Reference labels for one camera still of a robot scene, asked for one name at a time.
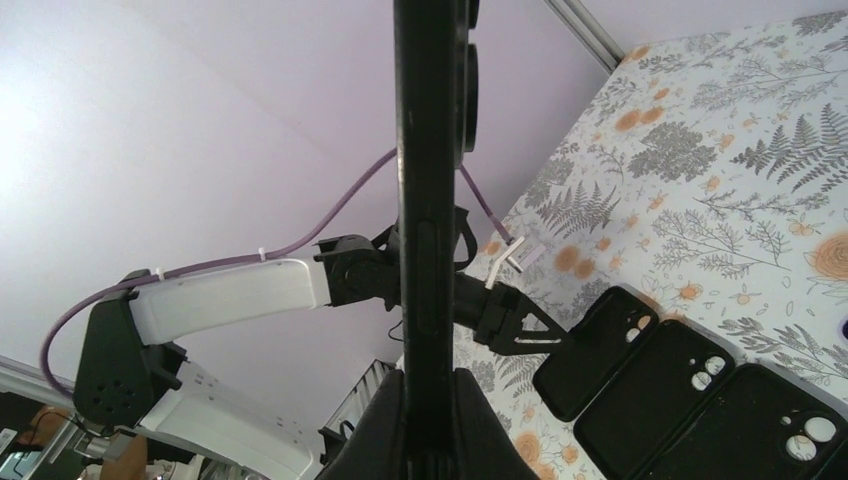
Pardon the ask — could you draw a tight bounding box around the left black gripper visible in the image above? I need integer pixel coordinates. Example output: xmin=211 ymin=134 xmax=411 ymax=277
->
xmin=473 ymin=282 xmax=573 ymax=356

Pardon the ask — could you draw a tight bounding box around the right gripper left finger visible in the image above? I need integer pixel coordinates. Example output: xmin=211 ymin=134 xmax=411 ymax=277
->
xmin=317 ymin=370 xmax=406 ymax=480

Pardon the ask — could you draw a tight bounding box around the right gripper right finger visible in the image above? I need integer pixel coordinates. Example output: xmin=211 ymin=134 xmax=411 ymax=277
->
xmin=453 ymin=368 xmax=538 ymax=480

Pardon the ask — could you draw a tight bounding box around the black phone case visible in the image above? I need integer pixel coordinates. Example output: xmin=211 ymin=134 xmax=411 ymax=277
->
xmin=574 ymin=321 xmax=736 ymax=479
xmin=532 ymin=286 xmax=659 ymax=422
xmin=640 ymin=364 xmax=847 ymax=479

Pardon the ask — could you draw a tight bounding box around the black phone row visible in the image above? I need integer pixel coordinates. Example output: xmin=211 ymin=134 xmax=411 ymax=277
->
xmin=393 ymin=1 xmax=479 ymax=479

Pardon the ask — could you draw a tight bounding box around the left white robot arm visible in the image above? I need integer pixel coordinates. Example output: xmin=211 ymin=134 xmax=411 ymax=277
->
xmin=72 ymin=223 xmax=573 ymax=479

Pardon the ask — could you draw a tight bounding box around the floral table mat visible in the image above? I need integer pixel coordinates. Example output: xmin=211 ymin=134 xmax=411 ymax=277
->
xmin=397 ymin=9 xmax=848 ymax=480

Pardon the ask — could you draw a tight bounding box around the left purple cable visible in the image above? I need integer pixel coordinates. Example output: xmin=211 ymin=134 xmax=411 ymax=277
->
xmin=39 ymin=146 xmax=515 ymax=399

